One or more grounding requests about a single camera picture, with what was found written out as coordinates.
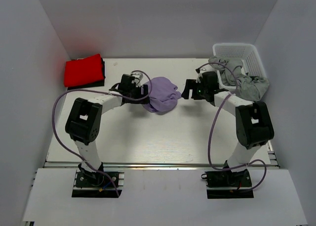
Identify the purple t-shirt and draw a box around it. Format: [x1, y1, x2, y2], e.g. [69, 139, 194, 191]
[142, 77, 181, 113]

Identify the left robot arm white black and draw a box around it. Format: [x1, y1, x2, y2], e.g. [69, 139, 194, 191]
[65, 70, 151, 175]

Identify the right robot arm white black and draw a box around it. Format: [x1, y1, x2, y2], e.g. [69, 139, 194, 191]
[181, 71, 275, 173]

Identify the black folded t-shirt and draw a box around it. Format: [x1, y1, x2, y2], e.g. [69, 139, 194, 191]
[67, 58, 106, 90]

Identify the grey t-shirt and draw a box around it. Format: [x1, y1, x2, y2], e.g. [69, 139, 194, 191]
[208, 56, 269, 101]

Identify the white plastic basket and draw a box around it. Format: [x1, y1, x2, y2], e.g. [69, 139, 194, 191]
[212, 43, 268, 90]

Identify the red folded t-shirt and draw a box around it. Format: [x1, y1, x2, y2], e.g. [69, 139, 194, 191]
[64, 54, 105, 88]

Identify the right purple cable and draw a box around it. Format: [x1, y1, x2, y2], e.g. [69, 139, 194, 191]
[196, 62, 268, 193]

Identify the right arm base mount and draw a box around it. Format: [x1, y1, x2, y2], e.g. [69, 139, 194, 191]
[201, 170, 254, 199]

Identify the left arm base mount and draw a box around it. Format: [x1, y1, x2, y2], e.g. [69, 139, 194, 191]
[72, 171, 124, 198]

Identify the aluminium rail table edge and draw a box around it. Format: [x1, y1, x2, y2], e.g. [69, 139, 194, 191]
[43, 150, 280, 169]

